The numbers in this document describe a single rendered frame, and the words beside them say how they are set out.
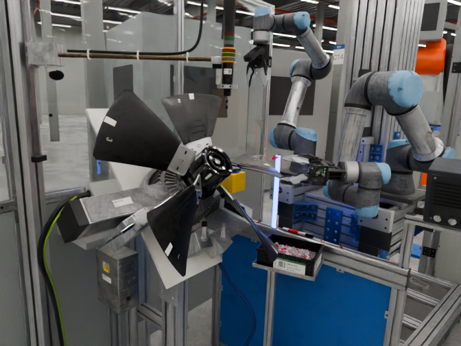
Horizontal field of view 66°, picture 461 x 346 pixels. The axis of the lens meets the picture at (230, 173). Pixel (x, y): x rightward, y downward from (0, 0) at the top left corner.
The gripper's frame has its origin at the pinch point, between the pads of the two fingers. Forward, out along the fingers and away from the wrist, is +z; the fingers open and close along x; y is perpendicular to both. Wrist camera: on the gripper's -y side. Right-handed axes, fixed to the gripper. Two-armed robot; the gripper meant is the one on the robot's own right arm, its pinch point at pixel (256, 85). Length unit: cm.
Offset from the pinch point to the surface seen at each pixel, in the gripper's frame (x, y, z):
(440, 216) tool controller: -87, -20, 40
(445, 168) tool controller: -86, -20, 25
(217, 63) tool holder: -23, -54, -5
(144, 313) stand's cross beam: 2, -66, 91
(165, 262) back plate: -21, -74, 59
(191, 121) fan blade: -12, -54, 15
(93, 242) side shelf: 18, -77, 63
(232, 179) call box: -3.2, -19.4, 42.9
